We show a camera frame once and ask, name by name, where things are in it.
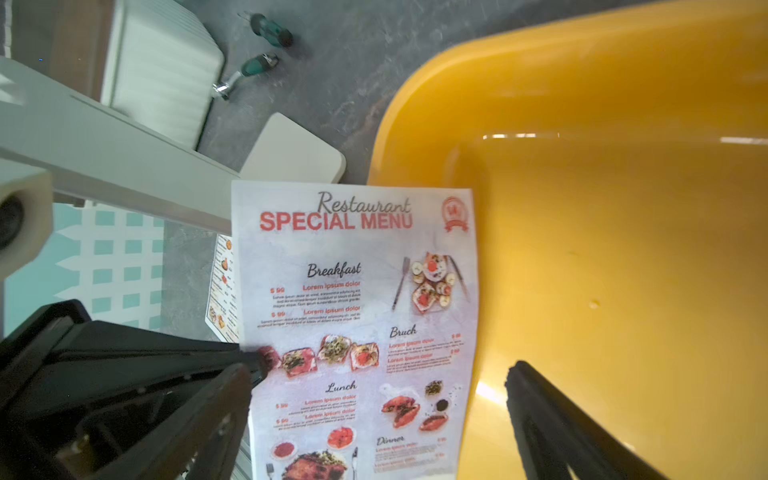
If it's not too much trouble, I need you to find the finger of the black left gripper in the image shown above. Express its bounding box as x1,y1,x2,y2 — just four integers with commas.
53,321,268,408

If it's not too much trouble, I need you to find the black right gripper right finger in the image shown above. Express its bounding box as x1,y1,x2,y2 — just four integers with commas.
505,361,664,479

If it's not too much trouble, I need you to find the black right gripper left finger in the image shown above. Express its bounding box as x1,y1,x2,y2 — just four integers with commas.
91,364,252,479

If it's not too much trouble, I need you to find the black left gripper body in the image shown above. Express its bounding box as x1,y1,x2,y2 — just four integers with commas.
1,300,180,479

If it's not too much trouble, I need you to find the restaurant special menu sheet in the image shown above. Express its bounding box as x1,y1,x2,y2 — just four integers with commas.
232,181,479,479

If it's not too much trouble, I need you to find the clear acrylic menu holder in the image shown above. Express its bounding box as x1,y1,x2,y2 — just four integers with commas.
239,112,346,184

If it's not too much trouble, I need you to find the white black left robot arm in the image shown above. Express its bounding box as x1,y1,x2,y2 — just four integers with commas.
1,58,266,479

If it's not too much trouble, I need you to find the dim sum inn menu sheet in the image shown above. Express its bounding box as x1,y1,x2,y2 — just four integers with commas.
204,235,239,343

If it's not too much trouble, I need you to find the yellow plastic tray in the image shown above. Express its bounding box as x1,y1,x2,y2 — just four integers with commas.
369,1,767,479

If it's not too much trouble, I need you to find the white box with brown lid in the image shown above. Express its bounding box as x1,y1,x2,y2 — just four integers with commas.
1,0,224,149

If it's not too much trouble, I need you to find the green black screwdriver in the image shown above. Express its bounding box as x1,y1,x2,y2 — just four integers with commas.
239,12,294,48

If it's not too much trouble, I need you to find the green handled ratchet wrench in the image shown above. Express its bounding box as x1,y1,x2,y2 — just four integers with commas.
212,53,279,100

